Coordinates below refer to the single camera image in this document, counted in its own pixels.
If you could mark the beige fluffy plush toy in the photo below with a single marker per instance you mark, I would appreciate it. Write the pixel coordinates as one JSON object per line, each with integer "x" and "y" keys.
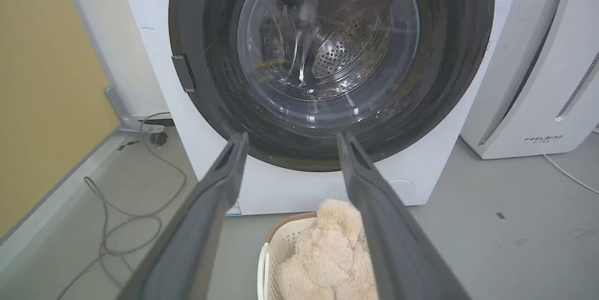
{"x": 327, "y": 258}

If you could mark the white front-load washing machine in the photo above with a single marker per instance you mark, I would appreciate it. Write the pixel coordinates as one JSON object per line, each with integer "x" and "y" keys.
{"x": 290, "y": 183}

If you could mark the white air purifier appliance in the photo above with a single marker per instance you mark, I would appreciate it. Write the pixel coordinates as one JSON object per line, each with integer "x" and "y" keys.
{"x": 538, "y": 80}

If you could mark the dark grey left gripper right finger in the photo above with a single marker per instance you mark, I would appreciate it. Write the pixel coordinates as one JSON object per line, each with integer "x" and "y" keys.
{"x": 398, "y": 244}

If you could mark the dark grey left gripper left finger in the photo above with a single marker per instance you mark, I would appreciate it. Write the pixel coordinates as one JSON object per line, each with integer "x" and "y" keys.
{"x": 187, "y": 244}

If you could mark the round dark washing machine door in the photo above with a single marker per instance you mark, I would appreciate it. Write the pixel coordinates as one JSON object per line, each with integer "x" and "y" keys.
{"x": 327, "y": 56}

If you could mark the white perforated laundry basket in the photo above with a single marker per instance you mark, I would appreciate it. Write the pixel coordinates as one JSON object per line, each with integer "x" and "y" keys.
{"x": 281, "y": 248}

